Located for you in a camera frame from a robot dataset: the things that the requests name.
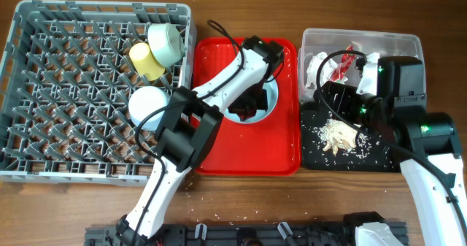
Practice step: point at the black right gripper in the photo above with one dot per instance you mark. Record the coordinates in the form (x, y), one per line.
(345, 97)

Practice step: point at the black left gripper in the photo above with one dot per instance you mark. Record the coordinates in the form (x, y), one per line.
(244, 109)

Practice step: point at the light blue plate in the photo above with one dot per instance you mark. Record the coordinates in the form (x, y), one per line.
(272, 93)

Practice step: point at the white napkin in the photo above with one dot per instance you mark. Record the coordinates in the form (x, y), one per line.
(311, 72)

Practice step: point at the red snack wrapper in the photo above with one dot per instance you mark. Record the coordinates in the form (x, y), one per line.
(338, 74)

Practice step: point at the green plastic bowl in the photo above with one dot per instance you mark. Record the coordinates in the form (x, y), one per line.
(165, 43)

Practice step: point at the light blue food bowl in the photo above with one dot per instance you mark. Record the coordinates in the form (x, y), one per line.
(144, 101)

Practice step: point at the yellow plastic cup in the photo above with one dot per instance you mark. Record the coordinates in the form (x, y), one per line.
(144, 62)

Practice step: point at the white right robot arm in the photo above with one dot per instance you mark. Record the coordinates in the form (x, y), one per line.
(437, 187)

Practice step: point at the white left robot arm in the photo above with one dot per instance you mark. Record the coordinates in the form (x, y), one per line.
(189, 126)

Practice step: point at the grey dishwasher rack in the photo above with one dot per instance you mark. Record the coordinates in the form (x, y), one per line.
(66, 79)

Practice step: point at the red serving tray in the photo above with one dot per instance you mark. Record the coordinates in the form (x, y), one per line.
(271, 147)

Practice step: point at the black tray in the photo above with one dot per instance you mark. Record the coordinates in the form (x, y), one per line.
(378, 160)

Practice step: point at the clear plastic bin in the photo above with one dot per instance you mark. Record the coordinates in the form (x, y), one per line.
(318, 40)

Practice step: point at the rice and food scraps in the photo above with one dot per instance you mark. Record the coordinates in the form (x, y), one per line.
(336, 136)

